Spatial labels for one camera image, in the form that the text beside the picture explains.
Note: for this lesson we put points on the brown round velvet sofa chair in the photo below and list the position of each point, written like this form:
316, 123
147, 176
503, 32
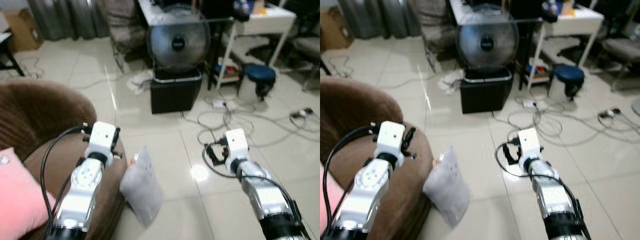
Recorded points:
360, 115
40, 115

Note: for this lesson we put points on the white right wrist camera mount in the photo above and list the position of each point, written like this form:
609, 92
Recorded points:
236, 145
530, 145

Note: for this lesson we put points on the grey office chair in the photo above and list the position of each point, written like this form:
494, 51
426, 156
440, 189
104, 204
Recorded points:
622, 50
307, 47

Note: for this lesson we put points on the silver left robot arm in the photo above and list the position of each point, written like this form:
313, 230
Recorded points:
82, 195
365, 197

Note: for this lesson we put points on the pink square pillow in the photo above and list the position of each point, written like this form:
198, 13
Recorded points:
20, 200
326, 205

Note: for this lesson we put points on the grey curtain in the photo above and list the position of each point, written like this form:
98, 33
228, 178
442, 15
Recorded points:
375, 17
65, 17

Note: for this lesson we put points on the crumpled white cloth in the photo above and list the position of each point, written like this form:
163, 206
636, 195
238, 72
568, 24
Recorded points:
450, 82
140, 82

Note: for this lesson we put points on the black square box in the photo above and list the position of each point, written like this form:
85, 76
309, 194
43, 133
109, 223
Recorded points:
485, 95
175, 95

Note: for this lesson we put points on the plaid upholstered metal chair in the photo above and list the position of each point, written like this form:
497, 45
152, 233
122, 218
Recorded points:
122, 25
435, 25

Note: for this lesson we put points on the grey pillow with orange tag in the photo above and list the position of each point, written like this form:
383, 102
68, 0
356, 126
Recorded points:
142, 190
447, 187

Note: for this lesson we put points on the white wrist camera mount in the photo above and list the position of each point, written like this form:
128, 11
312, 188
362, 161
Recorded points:
530, 145
102, 137
391, 137
236, 145

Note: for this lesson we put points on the round black floor fan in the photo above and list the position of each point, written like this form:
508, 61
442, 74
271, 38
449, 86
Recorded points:
177, 42
487, 42

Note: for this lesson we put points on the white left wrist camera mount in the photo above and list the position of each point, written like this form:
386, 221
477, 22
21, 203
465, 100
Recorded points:
102, 137
391, 137

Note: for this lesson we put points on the brown cardboard box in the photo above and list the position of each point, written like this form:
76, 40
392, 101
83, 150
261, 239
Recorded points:
335, 30
22, 32

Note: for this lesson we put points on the blue topped round stool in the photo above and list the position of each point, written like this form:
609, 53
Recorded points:
260, 75
569, 75

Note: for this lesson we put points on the black power strip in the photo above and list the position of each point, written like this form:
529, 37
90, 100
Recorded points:
301, 113
610, 113

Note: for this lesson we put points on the white power strip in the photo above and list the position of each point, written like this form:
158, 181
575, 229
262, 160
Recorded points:
530, 103
220, 103

